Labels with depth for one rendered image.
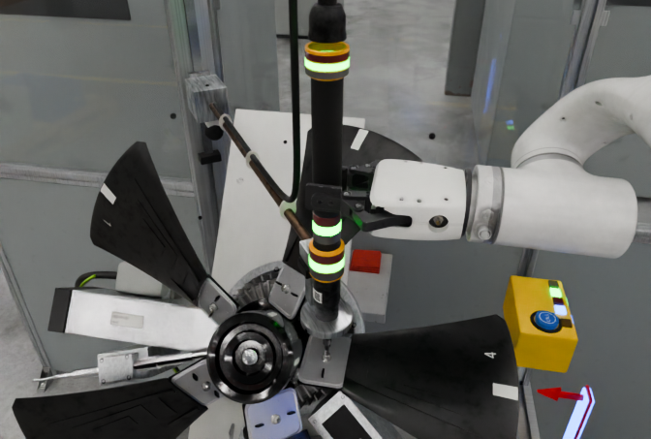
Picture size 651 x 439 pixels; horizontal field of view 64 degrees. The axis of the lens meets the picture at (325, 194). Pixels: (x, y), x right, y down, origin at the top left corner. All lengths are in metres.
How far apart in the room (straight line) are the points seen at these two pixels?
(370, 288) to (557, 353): 0.50
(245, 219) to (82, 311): 0.33
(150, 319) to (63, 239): 1.01
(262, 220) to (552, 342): 0.57
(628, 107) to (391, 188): 0.23
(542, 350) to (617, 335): 0.73
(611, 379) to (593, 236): 1.35
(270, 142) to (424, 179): 0.52
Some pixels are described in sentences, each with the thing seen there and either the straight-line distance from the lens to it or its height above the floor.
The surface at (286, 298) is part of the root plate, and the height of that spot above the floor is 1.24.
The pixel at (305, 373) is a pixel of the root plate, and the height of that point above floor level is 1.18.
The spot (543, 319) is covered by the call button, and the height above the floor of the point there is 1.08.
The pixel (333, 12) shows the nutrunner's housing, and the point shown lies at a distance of 0.51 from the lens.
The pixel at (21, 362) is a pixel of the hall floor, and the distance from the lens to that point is 2.66.
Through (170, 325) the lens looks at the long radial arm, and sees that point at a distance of 0.95.
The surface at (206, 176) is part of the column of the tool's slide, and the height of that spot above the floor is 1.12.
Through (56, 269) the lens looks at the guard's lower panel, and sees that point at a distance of 2.04.
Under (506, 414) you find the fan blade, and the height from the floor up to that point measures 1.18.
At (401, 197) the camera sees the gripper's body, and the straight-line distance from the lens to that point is 0.54.
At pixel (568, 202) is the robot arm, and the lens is 0.57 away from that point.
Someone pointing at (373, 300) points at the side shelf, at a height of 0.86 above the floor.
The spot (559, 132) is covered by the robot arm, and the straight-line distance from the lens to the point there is 0.63.
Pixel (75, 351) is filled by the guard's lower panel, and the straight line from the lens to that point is 2.33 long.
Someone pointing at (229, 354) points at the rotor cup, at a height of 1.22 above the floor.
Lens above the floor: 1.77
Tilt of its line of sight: 32 degrees down
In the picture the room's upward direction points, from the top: straight up
